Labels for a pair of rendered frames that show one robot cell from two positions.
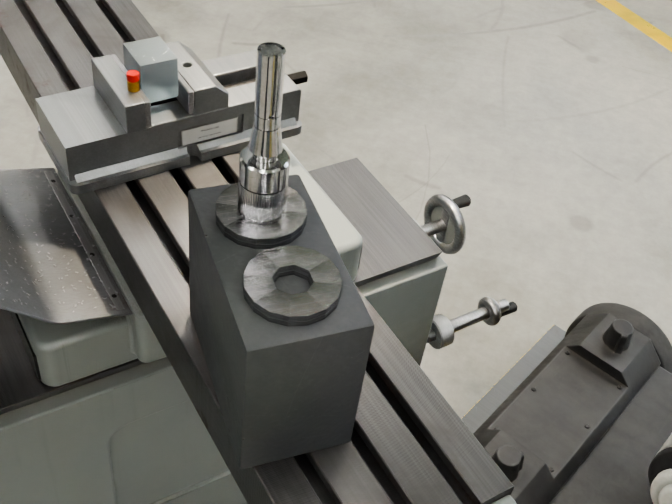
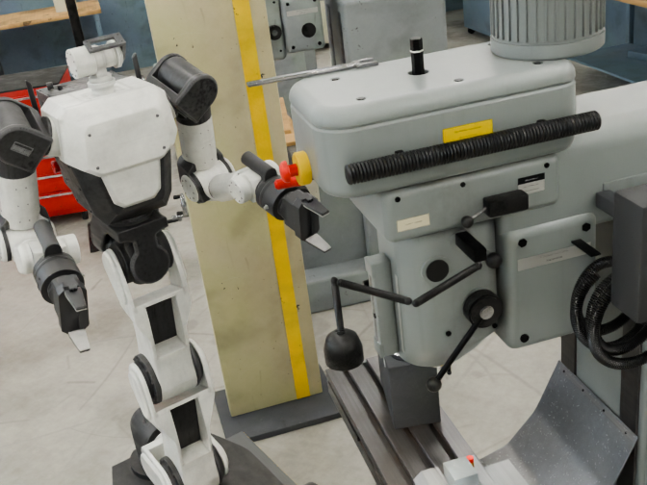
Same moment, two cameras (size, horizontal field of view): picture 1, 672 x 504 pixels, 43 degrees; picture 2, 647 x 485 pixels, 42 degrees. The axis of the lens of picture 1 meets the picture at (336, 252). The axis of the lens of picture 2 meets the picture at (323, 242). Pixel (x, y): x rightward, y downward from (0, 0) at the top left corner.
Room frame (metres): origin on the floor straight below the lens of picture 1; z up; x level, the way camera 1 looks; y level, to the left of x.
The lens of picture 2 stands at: (2.33, 0.63, 2.29)
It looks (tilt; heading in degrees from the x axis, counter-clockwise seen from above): 26 degrees down; 204
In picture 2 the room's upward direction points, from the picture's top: 8 degrees counter-clockwise
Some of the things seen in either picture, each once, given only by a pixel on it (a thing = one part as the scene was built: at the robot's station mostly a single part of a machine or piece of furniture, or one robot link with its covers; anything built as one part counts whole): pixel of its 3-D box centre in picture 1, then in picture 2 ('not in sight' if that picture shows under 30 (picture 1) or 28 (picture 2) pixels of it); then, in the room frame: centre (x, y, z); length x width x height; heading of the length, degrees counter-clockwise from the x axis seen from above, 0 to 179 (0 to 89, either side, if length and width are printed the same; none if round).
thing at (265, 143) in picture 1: (268, 105); not in sight; (0.63, 0.08, 1.24); 0.03 x 0.03 x 0.11
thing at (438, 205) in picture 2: not in sight; (448, 178); (0.88, 0.27, 1.68); 0.34 x 0.24 x 0.10; 126
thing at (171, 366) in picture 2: not in sight; (156, 319); (0.72, -0.57, 1.19); 0.18 x 0.15 x 0.47; 144
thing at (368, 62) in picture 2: not in sight; (312, 72); (0.91, 0.04, 1.89); 0.24 x 0.04 x 0.01; 124
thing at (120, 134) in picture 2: not in sight; (107, 141); (0.70, -0.61, 1.68); 0.34 x 0.30 x 0.36; 144
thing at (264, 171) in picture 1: (264, 159); not in sight; (0.63, 0.08, 1.18); 0.05 x 0.05 x 0.01
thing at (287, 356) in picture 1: (271, 313); (406, 369); (0.58, 0.06, 1.02); 0.22 x 0.12 x 0.20; 26
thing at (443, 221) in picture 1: (429, 229); not in sight; (1.20, -0.17, 0.62); 0.16 x 0.12 x 0.12; 126
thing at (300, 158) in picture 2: not in sight; (301, 167); (1.04, 0.05, 1.76); 0.06 x 0.02 x 0.06; 36
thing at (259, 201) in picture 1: (263, 186); not in sight; (0.63, 0.08, 1.14); 0.05 x 0.05 x 0.06
